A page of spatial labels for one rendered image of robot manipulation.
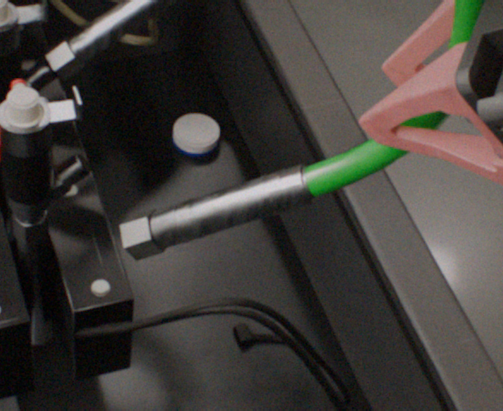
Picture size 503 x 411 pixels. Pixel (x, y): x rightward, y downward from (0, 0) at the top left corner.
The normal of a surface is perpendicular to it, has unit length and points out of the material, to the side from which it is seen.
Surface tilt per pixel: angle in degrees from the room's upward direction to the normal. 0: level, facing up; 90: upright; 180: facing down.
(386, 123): 109
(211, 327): 0
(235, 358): 0
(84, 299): 0
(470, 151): 27
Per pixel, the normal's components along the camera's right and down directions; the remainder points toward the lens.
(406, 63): -0.38, 0.80
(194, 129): 0.11, -0.64
